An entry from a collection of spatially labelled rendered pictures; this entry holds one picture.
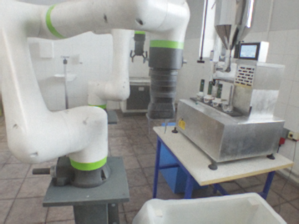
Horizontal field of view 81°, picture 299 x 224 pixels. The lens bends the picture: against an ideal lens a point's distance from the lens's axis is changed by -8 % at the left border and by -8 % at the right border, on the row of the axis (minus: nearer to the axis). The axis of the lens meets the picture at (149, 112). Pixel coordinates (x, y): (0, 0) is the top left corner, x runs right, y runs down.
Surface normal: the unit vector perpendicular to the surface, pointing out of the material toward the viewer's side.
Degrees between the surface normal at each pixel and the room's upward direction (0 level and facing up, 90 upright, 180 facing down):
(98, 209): 90
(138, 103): 90
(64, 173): 81
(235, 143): 90
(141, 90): 90
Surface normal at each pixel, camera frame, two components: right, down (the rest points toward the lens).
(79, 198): 0.06, -0.96
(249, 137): 0.29, 0.29
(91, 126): 0.70, 0.15
